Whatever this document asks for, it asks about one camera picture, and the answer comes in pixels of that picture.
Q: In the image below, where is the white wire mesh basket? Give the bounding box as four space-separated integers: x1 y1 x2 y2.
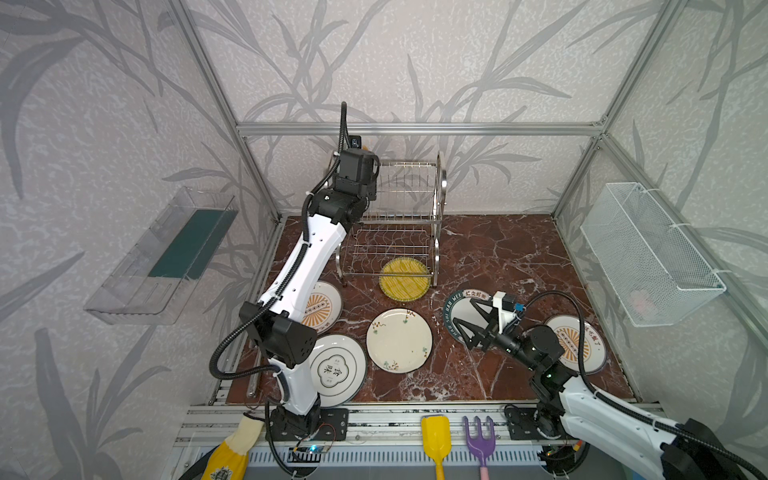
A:
581 182 727 328

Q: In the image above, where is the green rim white plate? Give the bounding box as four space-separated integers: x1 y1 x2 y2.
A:
442 289 492 344

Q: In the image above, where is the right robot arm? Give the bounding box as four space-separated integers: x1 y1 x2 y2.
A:
453 292 766 479

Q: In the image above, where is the purple toy fork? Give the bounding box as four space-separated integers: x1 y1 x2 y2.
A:
462 416 496 480

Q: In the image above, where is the clear plastic wall shelf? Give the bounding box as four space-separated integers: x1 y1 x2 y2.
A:
84 187 239 326

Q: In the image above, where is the yellow banana toy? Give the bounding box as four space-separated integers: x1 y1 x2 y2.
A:
202 415 264 480

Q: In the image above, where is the white plate black emblem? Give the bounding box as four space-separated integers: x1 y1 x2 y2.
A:
308 334 368 408

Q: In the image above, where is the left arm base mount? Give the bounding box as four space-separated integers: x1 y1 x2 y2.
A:
267 406 350 442

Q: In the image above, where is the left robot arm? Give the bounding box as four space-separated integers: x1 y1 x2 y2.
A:
209 102 381 424

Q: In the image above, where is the orange sunburst plate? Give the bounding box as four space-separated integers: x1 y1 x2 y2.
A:
544 314 608 376
302 281 343 334

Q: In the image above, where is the steel dish rack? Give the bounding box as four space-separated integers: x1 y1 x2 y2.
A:
334 156 447 287

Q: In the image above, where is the yellow toy shovel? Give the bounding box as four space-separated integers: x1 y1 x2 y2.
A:
421 415 452 480

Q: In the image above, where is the cream floral plate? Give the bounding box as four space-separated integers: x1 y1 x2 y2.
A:
366 308 433 374

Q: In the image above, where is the yellow green woven plate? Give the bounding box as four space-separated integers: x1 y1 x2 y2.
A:
379 257 431 303

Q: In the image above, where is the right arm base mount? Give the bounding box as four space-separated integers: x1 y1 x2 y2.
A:
503 404 562 441

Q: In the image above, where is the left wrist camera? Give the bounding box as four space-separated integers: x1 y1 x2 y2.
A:
348 135 363 149

